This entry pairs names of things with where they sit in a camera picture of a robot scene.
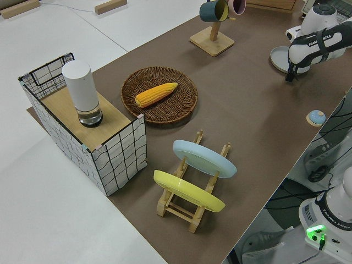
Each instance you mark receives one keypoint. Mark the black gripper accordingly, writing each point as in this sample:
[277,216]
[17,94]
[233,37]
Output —
[294,69]

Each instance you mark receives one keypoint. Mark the gray round plate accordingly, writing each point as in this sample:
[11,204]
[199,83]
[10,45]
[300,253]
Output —
[279,59]

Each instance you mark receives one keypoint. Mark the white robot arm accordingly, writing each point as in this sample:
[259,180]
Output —
[330,220]
[308,52]

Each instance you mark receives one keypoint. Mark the light blue plate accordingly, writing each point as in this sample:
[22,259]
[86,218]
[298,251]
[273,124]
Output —
[203,159]

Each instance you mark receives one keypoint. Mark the yellow plate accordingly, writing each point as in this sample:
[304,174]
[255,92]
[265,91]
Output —
[187,189]

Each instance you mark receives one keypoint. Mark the blue bell wooden base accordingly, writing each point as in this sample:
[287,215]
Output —
[316,116]

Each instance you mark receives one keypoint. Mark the brown table mat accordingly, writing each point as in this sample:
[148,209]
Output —
[247,110]

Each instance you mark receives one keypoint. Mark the light wooden drawer box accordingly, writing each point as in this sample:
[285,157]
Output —
[272,4]

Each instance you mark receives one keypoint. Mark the wooden mug tree stand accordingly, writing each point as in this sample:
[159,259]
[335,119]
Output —
[211,44]

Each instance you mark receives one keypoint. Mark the pink mug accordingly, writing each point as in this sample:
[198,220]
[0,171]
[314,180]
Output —
[237,6]

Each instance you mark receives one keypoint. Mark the teal mug yellow inside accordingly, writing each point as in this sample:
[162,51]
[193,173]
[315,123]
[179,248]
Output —
[209,11]

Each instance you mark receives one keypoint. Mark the brown wicker basket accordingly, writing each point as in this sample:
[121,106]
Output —
[176,110]

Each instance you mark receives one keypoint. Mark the yellow corn cob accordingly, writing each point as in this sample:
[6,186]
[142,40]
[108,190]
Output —
[154,94]

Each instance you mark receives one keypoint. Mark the white gray plastic cover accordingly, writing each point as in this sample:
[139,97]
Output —
[264,242]

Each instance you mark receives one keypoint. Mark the wooden dish rack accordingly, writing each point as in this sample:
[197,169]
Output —
[162,206]

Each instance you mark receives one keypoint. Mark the white grid-pattern storage box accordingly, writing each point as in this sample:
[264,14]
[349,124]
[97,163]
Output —
[121,159]

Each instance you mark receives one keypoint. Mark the long wooden block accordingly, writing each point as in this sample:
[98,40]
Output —
[110,6]
[19,8]

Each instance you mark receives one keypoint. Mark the white cylinder with clear base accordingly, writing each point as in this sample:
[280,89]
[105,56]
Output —
[81,88]

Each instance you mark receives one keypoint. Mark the light wooden board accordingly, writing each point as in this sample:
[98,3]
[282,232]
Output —
[68,121]

